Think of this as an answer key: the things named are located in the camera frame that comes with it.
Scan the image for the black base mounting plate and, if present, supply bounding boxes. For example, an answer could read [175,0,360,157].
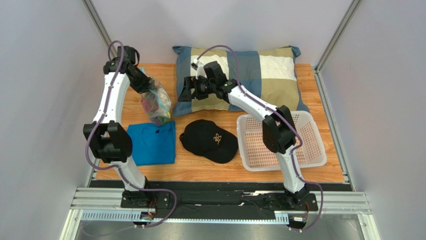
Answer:
[120,190,319,221]

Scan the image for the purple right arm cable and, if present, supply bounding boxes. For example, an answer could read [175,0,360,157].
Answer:
[196,44,324,233]

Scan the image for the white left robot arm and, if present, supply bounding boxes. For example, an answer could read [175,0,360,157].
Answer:
[83,57,154,208]

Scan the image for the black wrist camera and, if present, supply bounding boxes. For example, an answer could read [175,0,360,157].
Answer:
[123,45,140,66]
[203,61,228,85]

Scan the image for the white plastic basket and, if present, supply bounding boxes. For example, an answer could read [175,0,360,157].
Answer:
[236,111,327,172]

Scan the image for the clear zip top bag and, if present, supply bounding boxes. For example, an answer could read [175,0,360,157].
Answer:
[140,78,172,126]

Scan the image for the left aluminium corner post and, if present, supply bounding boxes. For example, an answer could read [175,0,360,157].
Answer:
[81,0,117,61]

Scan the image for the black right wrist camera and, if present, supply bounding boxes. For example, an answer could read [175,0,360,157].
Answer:
[203,61,228,85]

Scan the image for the black baseball cap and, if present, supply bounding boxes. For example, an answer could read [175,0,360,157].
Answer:
[179,119,239,164]

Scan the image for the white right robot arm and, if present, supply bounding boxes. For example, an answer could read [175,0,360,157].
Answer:
[178,76,309,205]

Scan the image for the blue folded t-shirt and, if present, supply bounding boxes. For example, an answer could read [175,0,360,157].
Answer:
[126,120,176,166]

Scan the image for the aluminium corner post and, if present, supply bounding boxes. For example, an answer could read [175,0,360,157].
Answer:
[315,0,363,73]
[81,0,117,61]

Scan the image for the plaid checkered pillow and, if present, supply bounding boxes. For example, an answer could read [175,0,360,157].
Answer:
[173,45,309,112]

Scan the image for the aluminium front frame rail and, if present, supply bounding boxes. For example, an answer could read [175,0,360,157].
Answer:
[60,180,380,240]

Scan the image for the right aluminium corner post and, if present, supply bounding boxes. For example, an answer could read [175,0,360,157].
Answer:
[315,0,363,73]

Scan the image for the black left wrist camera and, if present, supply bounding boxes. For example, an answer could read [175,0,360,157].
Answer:
[123,45,140,66]

